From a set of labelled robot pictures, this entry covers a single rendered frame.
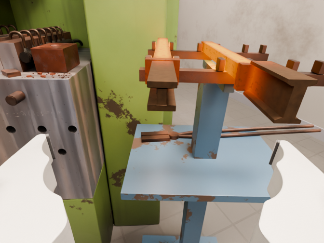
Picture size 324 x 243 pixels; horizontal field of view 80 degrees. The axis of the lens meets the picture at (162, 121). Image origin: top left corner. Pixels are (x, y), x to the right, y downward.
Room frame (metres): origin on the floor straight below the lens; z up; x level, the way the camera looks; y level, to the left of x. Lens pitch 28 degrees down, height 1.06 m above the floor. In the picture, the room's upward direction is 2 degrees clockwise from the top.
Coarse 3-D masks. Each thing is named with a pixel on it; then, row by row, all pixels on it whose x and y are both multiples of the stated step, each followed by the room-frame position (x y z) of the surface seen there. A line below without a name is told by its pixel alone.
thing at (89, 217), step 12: (96, 192) 0.54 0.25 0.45; (108, 192) 0.70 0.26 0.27; (72, 204) 0.48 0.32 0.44; (84, 204) 0.49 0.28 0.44; (96, 204) 0.51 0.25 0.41; (108, 204) 0.67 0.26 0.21; (72, 216) 0.48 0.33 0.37; (84, 216) 0.49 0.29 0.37; (96, 216) 0.49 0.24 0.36; (108, 216) 0.64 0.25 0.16; (72, 228) 0.48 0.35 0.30; (84, 228) 0.49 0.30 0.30; (96, 228) 0.49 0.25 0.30; (108, 228) 0.61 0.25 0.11; (84, 240) 0.48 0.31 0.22; (96, 240) 0.49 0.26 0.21; (108, 240) 0.58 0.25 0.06
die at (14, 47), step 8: (40, 32) 0.79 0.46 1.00; (64, 32) 0.90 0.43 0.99; (0, 40) 0.56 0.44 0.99; (8, 40) 0.58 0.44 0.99; (16, 40) 0.58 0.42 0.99; (56, 40) 0.80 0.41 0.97; (0, 48) 0.54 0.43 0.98; (8, 48) 0.54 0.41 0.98; (16, 48) 0.54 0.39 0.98; (0, 56) 0.54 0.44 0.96; (8, 56) 0.54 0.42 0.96; (16, 56) 0.54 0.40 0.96; (0, 64) 0.53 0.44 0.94; (8, 64) 0.54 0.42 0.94; (16, 64) 0.54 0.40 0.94; (24, 64) 0.56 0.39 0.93; (32, 64) 0.60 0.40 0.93
